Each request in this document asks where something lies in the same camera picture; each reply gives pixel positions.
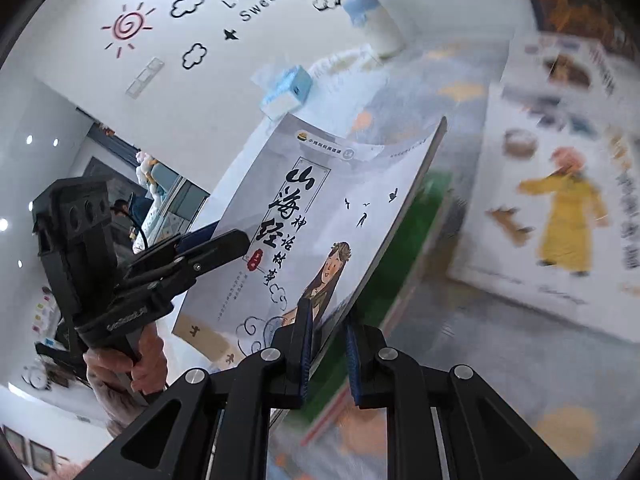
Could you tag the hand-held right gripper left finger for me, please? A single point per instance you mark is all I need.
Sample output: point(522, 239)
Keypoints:
point(300, 360)

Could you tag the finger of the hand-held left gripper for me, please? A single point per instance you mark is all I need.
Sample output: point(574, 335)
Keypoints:
point(197, 237)
point(220, 247)

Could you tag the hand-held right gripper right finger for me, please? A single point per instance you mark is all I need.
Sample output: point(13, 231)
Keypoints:
point(354, 365)

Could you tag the grey cloud-pattern storybook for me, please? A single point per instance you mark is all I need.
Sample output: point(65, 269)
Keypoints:
point(320, 195)

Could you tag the white book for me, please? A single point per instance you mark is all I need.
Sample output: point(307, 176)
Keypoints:
point(530, 125)

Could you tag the person's left hand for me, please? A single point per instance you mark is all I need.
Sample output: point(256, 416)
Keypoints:
point(147, 360)

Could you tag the blue tissue pack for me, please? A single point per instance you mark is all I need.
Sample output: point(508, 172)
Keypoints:
point(285, 92)

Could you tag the white bottle with blue lid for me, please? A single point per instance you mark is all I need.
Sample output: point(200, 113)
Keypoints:
point(377, 20)

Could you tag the dark ornate encyclopedia book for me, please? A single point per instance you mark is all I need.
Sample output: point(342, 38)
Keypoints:
point(575, 0)

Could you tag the white wall switch panel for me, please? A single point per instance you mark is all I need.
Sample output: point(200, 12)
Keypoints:
point(145, 77)

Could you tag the small black cloud wall decal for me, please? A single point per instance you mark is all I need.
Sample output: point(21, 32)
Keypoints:
point(194, 55)
point(187, 2)

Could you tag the black bird wall decal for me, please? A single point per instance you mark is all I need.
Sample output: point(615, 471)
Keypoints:
point(230, 35)

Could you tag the red sun wall decal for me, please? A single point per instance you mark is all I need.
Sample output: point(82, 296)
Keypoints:
point(127, 25)

